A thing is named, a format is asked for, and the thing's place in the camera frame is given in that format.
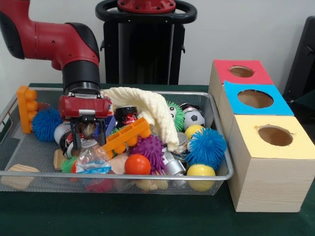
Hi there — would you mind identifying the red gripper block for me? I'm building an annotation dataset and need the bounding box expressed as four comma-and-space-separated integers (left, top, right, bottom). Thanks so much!
58, 92, 113, 159

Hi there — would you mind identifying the clear plastic packet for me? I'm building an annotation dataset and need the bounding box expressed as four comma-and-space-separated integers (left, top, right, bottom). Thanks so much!
75, 140, 113, 174

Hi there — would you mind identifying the orange toy building block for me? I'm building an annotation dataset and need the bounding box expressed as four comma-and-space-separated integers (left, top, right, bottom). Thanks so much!
102, 117, 152, 159
17, 86, 39, 134

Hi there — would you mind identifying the cream knitted cloth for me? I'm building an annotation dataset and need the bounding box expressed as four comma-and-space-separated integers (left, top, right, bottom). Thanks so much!
101, 87, 180, 150

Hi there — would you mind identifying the shallow clear mesh bin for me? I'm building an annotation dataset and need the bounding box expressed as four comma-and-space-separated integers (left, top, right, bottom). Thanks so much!
0, 88, 235, 196

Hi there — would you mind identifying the wooden box with three holes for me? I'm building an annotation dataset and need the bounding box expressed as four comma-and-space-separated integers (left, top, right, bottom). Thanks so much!
209, 59, 315, 213

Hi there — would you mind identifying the small blue spiky ball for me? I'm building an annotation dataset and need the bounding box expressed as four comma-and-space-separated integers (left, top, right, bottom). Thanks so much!
31, 107, 63, 143

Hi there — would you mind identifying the orange ball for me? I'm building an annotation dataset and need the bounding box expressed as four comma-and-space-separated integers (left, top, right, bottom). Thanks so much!
124, 154, 152, 176

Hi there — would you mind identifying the purple spiky ball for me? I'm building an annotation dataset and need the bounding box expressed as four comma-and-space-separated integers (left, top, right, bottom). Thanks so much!
130, 135, 166, 173

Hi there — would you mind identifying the flat wooden block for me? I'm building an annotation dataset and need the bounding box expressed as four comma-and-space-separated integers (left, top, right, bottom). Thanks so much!
0, 164, 40, 191

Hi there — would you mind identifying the dark green table cloth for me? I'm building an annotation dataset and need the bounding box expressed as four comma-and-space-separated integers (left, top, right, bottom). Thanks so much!
0, 83, 315, 236

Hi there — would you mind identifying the small soccer ball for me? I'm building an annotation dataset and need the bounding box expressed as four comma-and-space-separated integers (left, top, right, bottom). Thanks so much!
182, 107, 206, 130

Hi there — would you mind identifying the yellow ball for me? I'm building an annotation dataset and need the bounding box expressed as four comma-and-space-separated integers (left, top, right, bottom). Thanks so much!
187, 164, 217, 192

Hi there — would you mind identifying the large blue spiky ball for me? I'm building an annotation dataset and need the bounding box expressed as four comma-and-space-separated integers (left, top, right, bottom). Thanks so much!
186, 128, 228, 171

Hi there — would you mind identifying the black chair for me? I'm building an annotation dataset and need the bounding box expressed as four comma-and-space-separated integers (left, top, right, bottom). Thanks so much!
284, 16, 315, 104

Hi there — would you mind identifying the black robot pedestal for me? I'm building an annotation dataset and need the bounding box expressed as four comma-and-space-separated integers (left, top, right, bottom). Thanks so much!
95, 0, 198, 85

